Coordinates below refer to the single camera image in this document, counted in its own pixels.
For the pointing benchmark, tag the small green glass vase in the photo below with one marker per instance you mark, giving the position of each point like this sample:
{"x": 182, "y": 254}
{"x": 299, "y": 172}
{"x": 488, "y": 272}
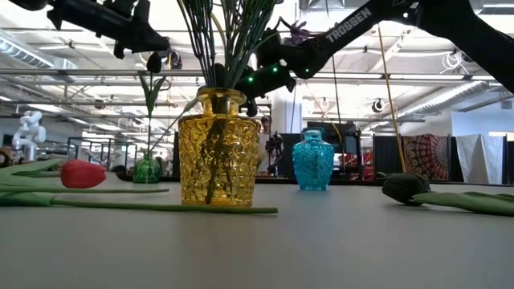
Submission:
{"x": 146, "y": 172}

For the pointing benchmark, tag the round black hanging reel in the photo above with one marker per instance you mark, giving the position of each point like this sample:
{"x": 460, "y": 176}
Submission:
{"x": 379, "y": 106}

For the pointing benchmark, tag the black computer monitor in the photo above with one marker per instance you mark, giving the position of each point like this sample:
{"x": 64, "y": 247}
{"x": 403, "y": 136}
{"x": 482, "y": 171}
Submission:
{"x": 347, "y": 138}

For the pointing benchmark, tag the white hanging sheet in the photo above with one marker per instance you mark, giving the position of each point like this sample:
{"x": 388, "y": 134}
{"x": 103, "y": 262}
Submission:
{"x": 480, "y": 158}

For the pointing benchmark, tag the blue textured glass vase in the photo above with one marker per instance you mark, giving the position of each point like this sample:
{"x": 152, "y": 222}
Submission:
{"x": 313, "y": 164}

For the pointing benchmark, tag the black room divider panel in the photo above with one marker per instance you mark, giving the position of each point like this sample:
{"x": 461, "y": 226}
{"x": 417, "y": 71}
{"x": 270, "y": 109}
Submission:
{"x": 290, "y": 156}
{"x": 387, "y": 158}

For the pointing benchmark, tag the amber textured glass vase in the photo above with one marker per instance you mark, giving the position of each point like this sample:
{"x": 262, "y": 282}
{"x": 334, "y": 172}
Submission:
{"x": 192, "y": 160}

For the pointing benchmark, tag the person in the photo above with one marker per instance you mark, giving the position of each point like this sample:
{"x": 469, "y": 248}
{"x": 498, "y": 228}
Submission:
{"x": 265, "y": 124}

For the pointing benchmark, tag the mandala pattern tapestry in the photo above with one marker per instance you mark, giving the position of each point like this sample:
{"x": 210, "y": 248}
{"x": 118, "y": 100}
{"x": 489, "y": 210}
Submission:
{"x": 425, "y": 156}

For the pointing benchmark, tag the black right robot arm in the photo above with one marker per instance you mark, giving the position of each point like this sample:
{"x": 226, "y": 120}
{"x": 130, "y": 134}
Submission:
{"x": 462, "y": 32}

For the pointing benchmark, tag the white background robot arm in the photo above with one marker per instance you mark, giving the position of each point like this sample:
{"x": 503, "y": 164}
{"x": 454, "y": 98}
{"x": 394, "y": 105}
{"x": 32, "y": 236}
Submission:
{"x": 30, "y": 132}

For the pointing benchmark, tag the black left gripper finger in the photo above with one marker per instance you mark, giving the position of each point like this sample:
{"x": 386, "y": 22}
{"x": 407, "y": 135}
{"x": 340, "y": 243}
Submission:
{"x": 146, "y": 28}
{"x": 136, "y": 46}

